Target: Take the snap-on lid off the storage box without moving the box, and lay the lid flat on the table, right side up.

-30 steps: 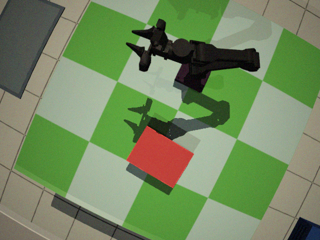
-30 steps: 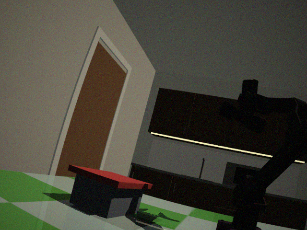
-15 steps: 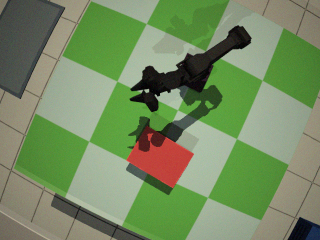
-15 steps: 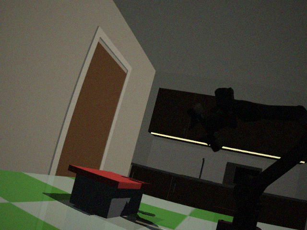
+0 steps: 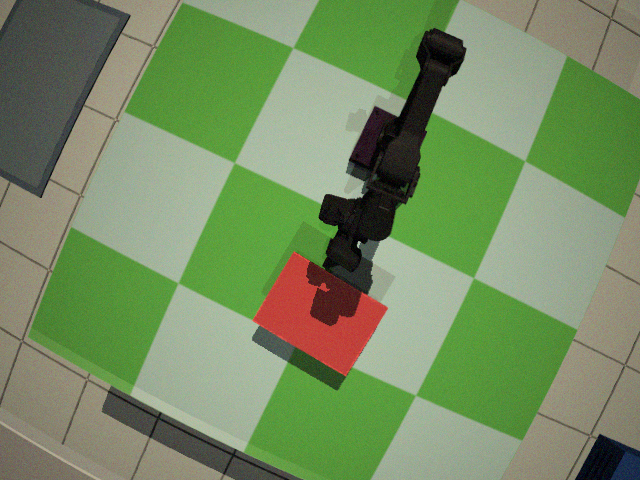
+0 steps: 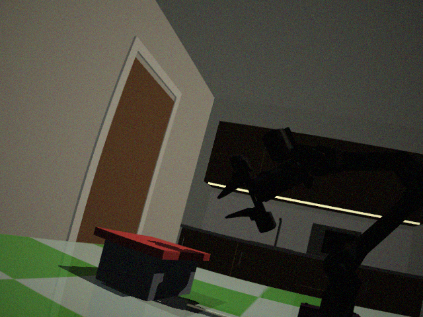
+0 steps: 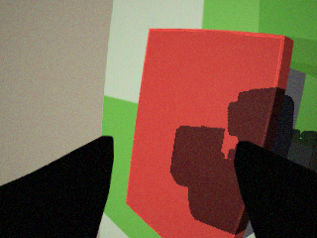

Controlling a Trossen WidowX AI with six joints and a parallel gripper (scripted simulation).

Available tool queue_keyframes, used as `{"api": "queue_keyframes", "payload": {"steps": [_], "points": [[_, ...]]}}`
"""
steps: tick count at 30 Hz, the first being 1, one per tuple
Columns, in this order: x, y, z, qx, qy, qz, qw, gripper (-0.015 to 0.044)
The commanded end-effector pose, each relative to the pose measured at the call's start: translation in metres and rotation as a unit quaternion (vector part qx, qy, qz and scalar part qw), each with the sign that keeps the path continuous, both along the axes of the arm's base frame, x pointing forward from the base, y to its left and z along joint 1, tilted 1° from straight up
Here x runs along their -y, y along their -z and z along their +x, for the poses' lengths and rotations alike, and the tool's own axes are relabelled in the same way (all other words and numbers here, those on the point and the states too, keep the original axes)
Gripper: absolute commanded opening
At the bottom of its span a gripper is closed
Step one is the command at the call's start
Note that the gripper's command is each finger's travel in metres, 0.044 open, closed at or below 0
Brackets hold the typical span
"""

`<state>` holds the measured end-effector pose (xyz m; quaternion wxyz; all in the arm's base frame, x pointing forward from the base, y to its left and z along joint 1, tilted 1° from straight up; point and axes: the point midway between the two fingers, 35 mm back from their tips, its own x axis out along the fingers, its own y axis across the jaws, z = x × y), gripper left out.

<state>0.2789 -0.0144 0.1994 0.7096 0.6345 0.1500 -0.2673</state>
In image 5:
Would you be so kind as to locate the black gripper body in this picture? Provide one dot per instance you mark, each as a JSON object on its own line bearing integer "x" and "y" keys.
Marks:
{"x": 343, "y": 249}

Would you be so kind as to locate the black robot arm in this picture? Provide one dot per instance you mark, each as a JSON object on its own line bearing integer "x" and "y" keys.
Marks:
{"x": 440, "y": 56}

